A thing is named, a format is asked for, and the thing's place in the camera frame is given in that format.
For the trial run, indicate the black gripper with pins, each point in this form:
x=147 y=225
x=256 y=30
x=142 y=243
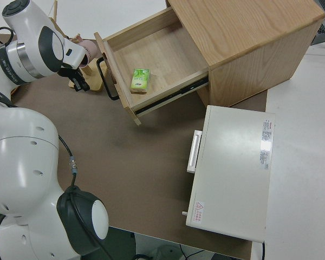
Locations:
x=67 y=72

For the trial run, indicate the light wooden drawer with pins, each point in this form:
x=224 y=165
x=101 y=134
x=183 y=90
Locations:
x=162 y=54

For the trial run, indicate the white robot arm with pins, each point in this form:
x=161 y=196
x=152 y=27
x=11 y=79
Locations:
x=19 y=162

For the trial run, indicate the wooden mug rack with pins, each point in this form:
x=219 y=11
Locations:
x=94 y=81

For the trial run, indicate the pink mug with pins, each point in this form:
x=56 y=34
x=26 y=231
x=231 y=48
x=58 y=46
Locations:
x=92 y=50

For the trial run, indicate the green tissue pack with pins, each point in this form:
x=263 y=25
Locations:
x=140 y=81

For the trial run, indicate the brown table mat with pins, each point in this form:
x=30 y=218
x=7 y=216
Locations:
x=124 y=162

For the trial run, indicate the white toaster oven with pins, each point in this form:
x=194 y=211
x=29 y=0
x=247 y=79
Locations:
x=233 y=168

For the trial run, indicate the light wooden cabinet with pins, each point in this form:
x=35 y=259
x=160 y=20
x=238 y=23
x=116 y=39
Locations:
x=249 y=40

